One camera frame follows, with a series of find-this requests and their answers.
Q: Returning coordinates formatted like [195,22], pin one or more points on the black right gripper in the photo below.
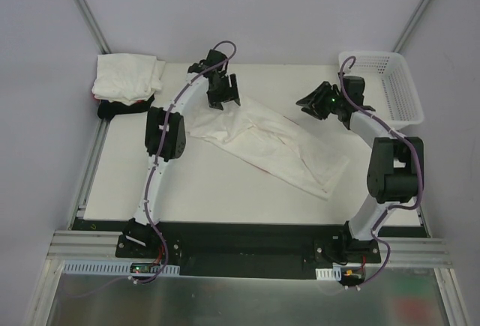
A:
[324,100]

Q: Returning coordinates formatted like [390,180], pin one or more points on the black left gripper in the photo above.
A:
[222,88]

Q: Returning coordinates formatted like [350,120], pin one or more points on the white t shirt red print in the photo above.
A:
[269,141]

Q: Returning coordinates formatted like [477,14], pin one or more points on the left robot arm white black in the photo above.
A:
[165,136]

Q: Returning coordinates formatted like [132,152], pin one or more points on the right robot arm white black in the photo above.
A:
[395,171]

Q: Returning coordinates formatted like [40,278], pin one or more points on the white plastic basket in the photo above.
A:
[389,86]

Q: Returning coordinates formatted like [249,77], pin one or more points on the folded white t shirt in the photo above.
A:
[127,78]

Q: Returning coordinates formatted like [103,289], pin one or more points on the folded black t shirt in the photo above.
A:
[108,110]

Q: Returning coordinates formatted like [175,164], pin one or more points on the aluminium side rail right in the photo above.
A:
[422,221]

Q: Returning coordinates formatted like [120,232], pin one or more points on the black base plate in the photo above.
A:
[336,237]

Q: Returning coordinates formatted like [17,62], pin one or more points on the white slotted cable duct right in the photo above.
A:
[338,273]

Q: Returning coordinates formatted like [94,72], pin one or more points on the white slotted cable duct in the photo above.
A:
[338,273]
[104,268]

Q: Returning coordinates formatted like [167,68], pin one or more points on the aluminium frame post right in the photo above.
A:
[411,25]

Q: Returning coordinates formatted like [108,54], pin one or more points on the aluminium frame post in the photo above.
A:
[93,26]
[411,25]

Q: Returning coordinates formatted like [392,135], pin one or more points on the aluminium frame post left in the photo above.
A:
[93,26]

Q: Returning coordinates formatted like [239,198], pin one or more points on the white slotted cable duct left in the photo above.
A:
[104,268]

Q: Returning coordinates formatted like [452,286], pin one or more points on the aluminium front rail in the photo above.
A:
[404,252]

